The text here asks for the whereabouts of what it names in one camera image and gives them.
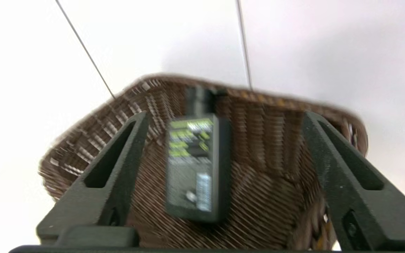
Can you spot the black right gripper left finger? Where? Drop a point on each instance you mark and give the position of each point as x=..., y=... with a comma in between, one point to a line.
x=111, y=182

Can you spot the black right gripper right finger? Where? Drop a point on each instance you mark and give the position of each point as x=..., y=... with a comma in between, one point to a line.
x=350, y=189

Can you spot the dark green pump bottle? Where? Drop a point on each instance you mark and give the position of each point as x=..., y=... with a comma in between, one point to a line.
x=195, y=168

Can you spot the dark brown wicker basket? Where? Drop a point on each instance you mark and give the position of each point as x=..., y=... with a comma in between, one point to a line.
x=265, y=168

